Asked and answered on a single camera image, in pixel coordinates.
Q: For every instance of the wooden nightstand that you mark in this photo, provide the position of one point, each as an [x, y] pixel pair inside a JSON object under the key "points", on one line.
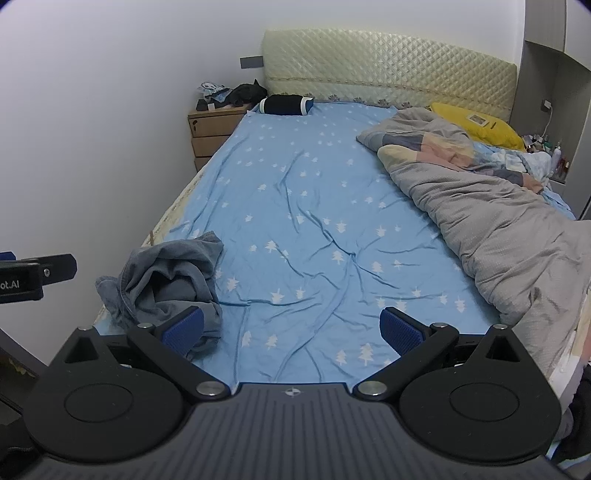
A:
{"points": [[210, 131]]}

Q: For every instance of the small white card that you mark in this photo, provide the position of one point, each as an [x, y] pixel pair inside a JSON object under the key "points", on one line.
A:
{"points": [[477, 119]]}

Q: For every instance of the white blue printed cloth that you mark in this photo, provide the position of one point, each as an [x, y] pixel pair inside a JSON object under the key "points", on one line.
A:
{"points": [[213, 91]]}

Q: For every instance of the light blue printed cloth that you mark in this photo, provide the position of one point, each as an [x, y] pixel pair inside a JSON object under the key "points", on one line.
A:
{"points": [[521, 161]]}

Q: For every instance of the yellow pillow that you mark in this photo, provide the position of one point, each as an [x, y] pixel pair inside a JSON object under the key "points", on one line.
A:
{"points": [[498, 129]]}

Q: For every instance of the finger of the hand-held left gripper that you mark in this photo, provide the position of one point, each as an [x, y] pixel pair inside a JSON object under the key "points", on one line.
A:
{"points": [[57, 268]]}

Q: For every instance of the cream quilted headboard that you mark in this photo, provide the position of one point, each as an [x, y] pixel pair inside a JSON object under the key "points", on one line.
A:
{"points": [[392, 64]]}

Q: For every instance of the grey built-in cabinet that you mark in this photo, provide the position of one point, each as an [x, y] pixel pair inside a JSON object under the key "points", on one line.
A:
{"points": [[575, 92]]}

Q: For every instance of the black cloth bundle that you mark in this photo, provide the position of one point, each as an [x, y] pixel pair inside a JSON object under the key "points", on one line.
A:
{"points": [[247, 92]]}

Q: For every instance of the grey patchwork quilt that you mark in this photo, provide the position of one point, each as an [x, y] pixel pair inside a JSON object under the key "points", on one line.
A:
{"points": [[498, 230]]}

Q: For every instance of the grey wall plate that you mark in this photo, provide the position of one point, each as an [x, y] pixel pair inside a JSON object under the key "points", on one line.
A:
{"points": [[251, 62]]}

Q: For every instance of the blue tree print bed sheet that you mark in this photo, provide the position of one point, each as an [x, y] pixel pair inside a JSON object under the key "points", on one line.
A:
{"points": [[300, 207]]}

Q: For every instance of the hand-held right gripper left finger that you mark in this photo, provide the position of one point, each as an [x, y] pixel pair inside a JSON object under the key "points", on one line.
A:
{"points": [[187, 328]]}

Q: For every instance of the grey blue denim pants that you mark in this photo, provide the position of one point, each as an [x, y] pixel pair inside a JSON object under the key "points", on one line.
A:
{"points": [[152, 281]]}

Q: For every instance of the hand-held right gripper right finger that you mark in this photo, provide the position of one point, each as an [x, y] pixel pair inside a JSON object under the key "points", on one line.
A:
{"points": [[397, 330]]}

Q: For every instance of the wall socket with charger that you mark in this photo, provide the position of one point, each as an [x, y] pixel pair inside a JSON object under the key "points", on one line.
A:
{"points": [[546, 104]]}

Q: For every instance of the cluster of small bottles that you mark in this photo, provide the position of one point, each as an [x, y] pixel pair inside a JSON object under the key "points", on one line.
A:
{"points": [[547, 150]]}

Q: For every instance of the dark cloth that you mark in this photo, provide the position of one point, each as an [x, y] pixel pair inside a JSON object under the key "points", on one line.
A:
{"points": [[579, 415]]}

